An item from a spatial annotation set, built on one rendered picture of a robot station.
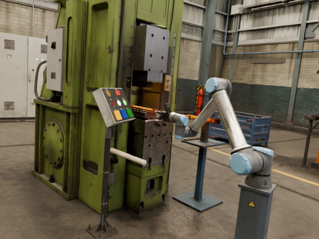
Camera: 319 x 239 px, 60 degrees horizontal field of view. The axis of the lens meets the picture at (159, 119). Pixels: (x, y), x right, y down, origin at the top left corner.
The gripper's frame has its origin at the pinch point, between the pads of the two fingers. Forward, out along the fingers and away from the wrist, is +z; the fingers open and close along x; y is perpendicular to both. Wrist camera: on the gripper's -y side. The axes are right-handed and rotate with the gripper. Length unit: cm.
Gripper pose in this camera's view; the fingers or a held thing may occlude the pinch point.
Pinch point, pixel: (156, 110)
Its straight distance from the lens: 261.6
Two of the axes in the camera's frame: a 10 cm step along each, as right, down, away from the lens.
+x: 7.0, -0.4, 7.2
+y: -1.2, 9.8, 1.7
